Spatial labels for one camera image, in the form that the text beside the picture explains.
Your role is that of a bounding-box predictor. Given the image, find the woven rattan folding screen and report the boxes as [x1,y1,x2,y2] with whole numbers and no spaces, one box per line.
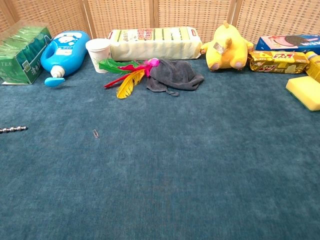
[0,0,320,46]

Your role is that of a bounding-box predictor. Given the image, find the yellow plush toy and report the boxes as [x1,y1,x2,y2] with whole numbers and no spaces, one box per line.
[200,20,255,73]

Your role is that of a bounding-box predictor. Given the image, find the white paper cup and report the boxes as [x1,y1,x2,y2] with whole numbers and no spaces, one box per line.
[85,38,112,74]

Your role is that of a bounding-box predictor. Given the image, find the yellow biscuit pack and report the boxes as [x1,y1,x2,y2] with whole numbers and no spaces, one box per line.
[247,50,310,75]

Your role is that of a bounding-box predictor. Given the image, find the yellow cleaning sponge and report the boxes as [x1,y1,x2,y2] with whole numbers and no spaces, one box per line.
[285,75,320,112]

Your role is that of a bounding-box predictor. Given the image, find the green tea bag box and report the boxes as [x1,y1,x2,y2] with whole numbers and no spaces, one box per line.
[0,19,53,86]

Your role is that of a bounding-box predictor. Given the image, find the packaged yellow sponge multipack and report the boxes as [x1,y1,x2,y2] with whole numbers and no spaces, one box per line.
[107,26,203,62]

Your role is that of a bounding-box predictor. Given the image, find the colourful feather shuttlecock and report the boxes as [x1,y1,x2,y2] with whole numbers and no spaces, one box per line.
[98,57,161,100]

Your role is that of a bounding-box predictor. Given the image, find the dark grey cloth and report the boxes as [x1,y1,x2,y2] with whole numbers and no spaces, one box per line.
[146,58,205,97]

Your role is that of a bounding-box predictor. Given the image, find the blue detergent pump bottle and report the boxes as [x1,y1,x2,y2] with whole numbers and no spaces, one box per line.
[40,30,91,88]

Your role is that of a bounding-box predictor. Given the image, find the blue table cover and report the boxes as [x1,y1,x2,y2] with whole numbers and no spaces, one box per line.
[0,53,320,240]

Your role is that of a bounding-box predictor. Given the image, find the metal bead chain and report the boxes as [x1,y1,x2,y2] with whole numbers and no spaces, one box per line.
[0,126,29,135]

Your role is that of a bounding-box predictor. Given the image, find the yellow label tea bottle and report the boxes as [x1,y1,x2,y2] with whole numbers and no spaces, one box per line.
[305,51,320,83]

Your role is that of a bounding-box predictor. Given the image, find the blue cookie box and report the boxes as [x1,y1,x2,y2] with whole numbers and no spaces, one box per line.
[255,34,320,55]

